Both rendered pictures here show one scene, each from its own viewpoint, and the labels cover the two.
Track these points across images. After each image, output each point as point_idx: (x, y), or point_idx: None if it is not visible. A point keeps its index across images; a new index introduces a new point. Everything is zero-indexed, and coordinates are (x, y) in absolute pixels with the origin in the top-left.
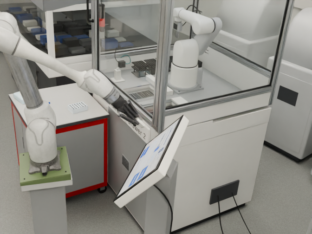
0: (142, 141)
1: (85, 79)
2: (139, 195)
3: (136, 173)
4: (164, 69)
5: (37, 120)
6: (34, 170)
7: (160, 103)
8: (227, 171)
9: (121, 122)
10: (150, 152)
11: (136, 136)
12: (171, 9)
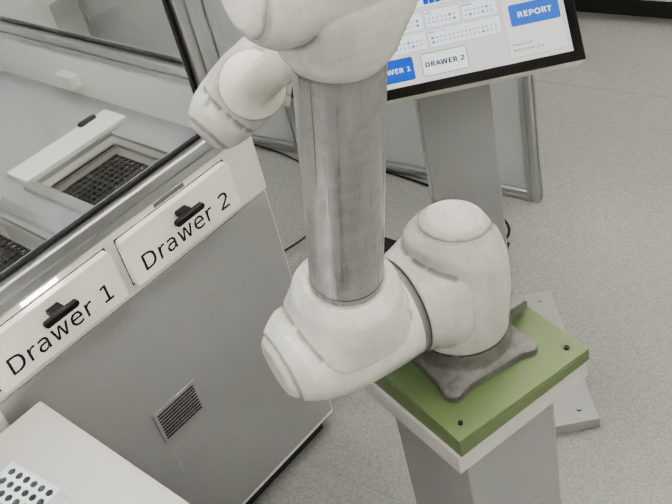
0: (209, 241)
1: None
2: (264, 388)
3: (506, 22)
4: None
5: (438, 224)
6: (522, 334)
7: (221, 41)
8: None
9: (101, 335)
10: (429, 19)
11: (181, 267)
12: None
